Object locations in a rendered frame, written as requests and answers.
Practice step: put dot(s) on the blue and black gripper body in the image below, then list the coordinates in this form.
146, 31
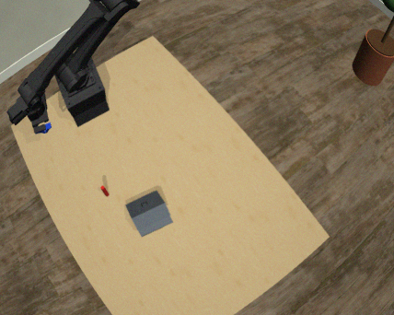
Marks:
43, 116

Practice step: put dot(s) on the grey panel with square hole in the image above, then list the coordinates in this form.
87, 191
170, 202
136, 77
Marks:
146, 212

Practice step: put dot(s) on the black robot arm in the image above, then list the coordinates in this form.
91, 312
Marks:
87, 35

